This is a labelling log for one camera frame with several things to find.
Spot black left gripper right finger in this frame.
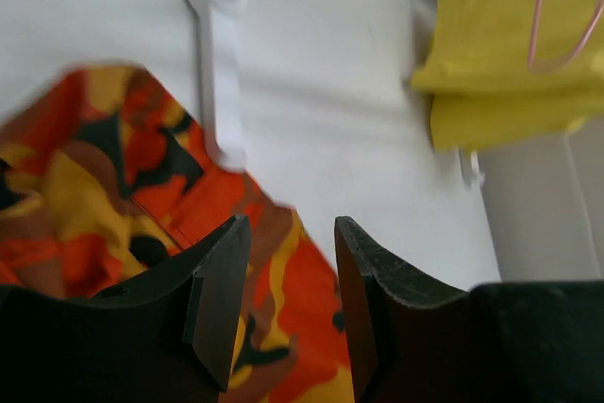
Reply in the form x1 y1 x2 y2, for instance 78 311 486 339
334 217 603 402

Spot orange camouflage trousers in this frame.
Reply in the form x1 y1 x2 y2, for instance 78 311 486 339
1 63 354 402

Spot pink wire hanger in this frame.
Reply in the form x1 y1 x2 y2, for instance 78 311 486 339
527 0 603 73

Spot white clothes rack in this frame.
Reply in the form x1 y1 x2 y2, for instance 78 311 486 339
178 0 487 192

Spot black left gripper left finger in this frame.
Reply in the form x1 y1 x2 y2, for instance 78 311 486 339
1 215 250 402

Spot yellow garment on hanger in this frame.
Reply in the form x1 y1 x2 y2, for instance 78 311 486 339
411 0 603 152

